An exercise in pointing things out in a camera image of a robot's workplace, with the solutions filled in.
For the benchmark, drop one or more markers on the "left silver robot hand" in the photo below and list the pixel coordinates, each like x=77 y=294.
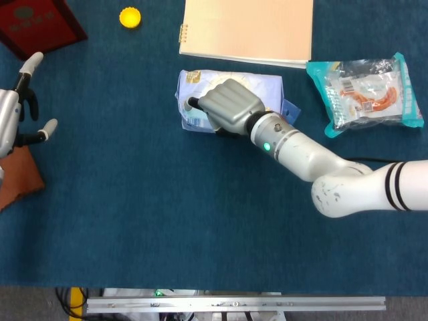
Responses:
x=6 y=113

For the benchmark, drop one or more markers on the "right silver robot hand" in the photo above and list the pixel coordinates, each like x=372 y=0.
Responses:
x=230 y=107

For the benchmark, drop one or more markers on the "white blue tissue pack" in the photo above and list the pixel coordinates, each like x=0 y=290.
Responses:
x=190 y=87

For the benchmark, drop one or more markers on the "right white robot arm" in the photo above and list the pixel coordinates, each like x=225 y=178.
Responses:
x=317 y=160

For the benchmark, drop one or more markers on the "orange cloth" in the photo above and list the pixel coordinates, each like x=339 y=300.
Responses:
x=16 y=177

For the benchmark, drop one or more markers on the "pale yellow spiral notebook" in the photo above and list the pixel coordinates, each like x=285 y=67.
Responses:
x=247 y=30

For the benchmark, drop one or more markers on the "red certificate box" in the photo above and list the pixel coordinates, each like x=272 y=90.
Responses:
x=36 y=26

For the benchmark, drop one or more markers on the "teal felt table cover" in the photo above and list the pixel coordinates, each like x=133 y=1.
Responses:
x=167 y=207

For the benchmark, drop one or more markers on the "teal snack package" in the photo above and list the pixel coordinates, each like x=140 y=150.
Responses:
x=364 y=97

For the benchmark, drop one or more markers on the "yellow bottle cap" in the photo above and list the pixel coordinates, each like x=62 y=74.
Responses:
x=130 y=17

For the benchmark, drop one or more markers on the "yellow floor strip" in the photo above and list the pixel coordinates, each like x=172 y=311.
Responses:
x=76 y=297

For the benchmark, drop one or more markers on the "aluminium profile rail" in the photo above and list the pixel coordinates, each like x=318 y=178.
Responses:
x=234 y=304

